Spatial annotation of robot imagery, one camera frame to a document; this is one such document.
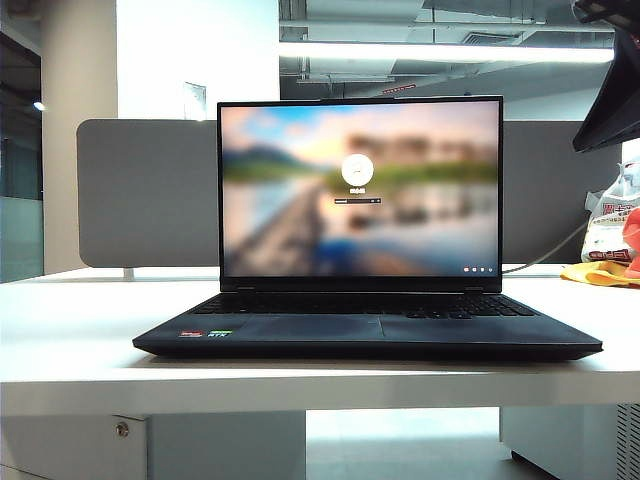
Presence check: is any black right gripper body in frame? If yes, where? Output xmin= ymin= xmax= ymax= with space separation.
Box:
xmin=572 ymin=0 xmax=640 ymax=49

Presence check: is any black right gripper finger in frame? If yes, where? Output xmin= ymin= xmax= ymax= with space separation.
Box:
xmin=572 ymin=30 xmax=640 ymax=154

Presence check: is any black laptop computer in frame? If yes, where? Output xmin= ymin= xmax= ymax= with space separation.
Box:
xmin=132 ymin=94 xmax=604 ymax=362

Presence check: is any white plastic bag red print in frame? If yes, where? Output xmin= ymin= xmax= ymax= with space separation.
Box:
xmin=581 ymin=154 xmax=640 ymax=265

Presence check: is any ceiling air vent grille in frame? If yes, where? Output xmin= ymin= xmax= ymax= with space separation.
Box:
xmin=462 ymin=30 xmax=525 ymax=47

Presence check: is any orange-red soft object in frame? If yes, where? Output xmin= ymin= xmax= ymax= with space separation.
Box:
xmin=621 ymin=206 xmax=640 ymax=279

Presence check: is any yellow cloth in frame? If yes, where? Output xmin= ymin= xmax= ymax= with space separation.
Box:
xmin=559 ymin=259 xmax=640 ymax=290

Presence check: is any long ceiling light strip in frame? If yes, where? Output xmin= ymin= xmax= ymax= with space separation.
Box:
xmin=278 ymin=42 xmax=619 ymax=64

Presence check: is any white cabinet with vent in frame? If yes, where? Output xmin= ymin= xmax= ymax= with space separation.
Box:
xmin=499 ymin=403 xmax=640 ymax=480

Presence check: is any grey fabric desk divider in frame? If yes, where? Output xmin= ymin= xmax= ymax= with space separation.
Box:
xmin=76 ymin=118 xmax=625 ymax=269

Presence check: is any white drawer cabinet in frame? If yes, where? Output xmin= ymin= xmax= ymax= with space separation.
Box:
xmin=0 ymin=413 xmax=307 ymax=480

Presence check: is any grey power cable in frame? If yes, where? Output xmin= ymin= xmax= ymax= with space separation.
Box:
xmin=502 ymin=222 xmax=589 ymax=274

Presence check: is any grey ceiling cable tray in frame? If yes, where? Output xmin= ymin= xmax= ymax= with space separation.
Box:
xmin=297 ymin=72 xmax=396 ymax=84

